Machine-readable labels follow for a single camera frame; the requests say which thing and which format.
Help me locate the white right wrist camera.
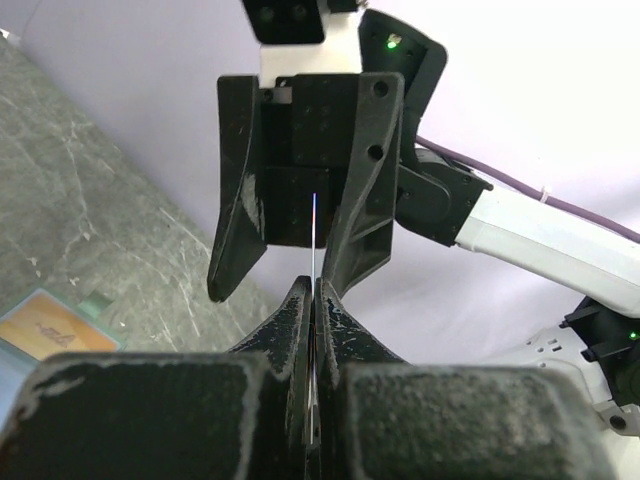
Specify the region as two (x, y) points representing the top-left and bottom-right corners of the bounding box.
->
(242, 0), (366, 88)

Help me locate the black credit card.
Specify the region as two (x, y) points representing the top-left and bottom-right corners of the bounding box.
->
(308, 192), (319, 447)

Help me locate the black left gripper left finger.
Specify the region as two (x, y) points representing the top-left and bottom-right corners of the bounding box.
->
(1, 276), (312, 479)

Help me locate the gold patterned credit card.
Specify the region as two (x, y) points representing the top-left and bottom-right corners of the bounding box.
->
(1, 289), (121, 360)

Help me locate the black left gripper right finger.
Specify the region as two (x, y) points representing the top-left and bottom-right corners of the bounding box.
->
(315, 280), (615, 479)

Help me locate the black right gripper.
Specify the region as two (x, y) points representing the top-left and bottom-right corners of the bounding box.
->
(207, 10), (448, 303)

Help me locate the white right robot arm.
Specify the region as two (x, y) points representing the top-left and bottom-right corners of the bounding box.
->
(207, 1), (639, 437)

